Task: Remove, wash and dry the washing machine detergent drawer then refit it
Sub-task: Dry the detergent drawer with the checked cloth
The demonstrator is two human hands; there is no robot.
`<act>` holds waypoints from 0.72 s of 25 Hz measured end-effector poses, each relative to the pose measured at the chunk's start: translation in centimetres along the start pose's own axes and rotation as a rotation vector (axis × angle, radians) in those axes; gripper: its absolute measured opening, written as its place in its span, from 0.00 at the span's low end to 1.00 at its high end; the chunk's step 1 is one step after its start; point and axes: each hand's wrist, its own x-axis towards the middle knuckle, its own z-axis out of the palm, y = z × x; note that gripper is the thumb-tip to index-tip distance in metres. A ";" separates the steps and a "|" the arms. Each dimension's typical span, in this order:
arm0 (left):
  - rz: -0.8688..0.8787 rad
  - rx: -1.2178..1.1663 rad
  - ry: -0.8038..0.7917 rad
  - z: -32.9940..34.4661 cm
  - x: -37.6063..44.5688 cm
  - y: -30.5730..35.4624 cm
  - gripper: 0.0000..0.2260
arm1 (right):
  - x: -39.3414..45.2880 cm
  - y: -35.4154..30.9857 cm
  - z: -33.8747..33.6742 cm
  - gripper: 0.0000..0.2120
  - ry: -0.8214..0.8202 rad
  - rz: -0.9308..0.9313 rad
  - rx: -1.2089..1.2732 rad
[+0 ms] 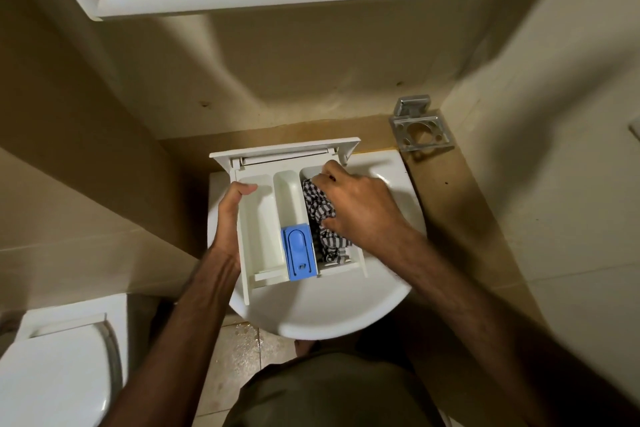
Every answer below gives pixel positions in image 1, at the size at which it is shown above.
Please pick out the chrome soap dish holder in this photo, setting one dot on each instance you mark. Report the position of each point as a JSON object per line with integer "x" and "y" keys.
{"x": 420, "y": 134}

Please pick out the black white checkered cloth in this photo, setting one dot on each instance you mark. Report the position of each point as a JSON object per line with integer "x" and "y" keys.
{"x": 320, "y": 206}

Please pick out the person's right hand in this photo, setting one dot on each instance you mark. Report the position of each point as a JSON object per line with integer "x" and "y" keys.
{"x": 365, "y": 214}

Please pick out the person's left forearm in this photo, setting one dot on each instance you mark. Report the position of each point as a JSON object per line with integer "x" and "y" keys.
{"x": 170, "y": 351}

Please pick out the person's left hand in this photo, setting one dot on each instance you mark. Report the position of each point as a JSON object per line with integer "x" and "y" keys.
{"x": 227, "y": 226}

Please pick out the white detergent drawer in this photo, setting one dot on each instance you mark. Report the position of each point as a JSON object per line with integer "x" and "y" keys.
{"x": 265, "y": 221}

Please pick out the white ceramic sink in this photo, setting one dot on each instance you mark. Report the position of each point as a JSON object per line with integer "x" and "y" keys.
{"x": 345, "y": 306}

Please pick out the person's dark shorts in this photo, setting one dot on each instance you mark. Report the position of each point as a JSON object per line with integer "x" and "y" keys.
{"x": 330, "y": 391}

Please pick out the white toilet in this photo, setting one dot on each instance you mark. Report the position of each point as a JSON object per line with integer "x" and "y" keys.
{"x": 55, "y": 371}

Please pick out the person's right forearm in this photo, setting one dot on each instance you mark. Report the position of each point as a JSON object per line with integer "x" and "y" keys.
{"x": 500, "y": 331}

